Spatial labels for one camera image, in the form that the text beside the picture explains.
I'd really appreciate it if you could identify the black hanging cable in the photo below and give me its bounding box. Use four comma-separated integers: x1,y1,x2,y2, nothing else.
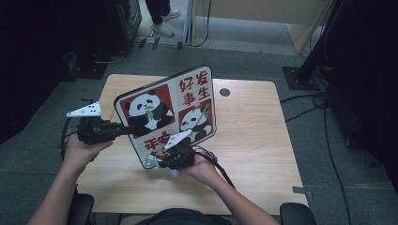
191,0,212,49

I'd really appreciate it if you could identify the black metal stand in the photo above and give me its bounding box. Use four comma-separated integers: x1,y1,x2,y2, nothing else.
282,0,345,92

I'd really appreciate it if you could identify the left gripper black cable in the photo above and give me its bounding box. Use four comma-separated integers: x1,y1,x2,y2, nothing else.
59,116,81,161

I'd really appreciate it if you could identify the person's left hand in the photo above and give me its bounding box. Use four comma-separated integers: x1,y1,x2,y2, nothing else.
62,134,114,176

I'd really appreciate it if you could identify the light blue cloth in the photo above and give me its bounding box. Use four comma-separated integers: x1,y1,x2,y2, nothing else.
142,154,181,179

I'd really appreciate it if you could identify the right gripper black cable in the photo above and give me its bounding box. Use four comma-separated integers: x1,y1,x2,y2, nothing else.
191,144,237,190

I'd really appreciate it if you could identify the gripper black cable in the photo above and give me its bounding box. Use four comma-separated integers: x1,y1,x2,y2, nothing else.
191,144,237,190
59,116,81,161

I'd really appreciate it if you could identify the light wooden desk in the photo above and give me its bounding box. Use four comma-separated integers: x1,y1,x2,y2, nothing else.
191,0,334,56

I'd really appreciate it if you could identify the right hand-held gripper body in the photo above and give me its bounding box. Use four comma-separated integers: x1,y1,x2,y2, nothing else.
163,129,196,171

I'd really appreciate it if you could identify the long black floor cable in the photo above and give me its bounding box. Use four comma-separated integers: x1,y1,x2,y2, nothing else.
323,106,354,225

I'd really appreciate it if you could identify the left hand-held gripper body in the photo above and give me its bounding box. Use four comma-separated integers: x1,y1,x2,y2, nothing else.
66,101,121,145

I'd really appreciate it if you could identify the person's right hand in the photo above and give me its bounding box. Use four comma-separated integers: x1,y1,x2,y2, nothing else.
179,156,222,187

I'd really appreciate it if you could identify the panda picture sign board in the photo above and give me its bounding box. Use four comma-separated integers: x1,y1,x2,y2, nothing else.
113,65,218,170

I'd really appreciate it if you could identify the person's dark clothing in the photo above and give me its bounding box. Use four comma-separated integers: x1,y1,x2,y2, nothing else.
137,208,234,225

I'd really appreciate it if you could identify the dark stand base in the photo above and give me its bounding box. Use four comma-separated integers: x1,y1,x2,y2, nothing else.
62,51,109,83

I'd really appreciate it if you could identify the dark cabinet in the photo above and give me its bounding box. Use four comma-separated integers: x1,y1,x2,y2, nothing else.
104,0,144,54

